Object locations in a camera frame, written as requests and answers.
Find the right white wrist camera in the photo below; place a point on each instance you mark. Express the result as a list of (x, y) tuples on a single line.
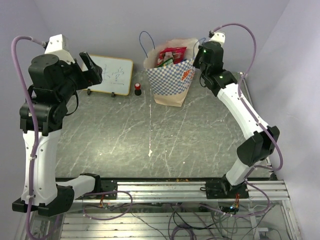
[(217, 36)]

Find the blue checkered paper bag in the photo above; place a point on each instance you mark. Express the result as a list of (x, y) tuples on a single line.
[(170, 84)]

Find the red pink snack packet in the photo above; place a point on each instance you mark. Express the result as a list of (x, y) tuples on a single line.
[(177, 53)]

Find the green snack packet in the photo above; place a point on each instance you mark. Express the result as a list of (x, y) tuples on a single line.
[(168, 62)]

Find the small yellow-framed whiteboard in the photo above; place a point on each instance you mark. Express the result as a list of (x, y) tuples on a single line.
[(116, 75)]

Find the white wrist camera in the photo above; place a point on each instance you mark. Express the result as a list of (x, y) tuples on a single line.
[(217, 36), (58, 45)]

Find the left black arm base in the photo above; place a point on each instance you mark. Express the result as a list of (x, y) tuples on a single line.
[(108, 186)]

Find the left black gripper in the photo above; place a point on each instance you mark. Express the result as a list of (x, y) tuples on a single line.
[(93, 76)]

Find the aluminium rail frame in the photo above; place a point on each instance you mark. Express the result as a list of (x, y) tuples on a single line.
[(172, 209)]

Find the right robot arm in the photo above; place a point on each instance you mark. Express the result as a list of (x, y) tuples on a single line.
[(260, 138)]

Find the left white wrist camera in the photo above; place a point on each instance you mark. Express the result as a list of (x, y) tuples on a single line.
[(58, 45)]

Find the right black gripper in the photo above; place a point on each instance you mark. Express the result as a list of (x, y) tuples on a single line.
[(195, 63)]

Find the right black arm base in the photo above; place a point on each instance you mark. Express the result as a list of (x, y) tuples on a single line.
[(220, 189)]

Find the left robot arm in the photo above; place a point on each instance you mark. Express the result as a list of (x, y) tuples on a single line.
[(54, 82)]

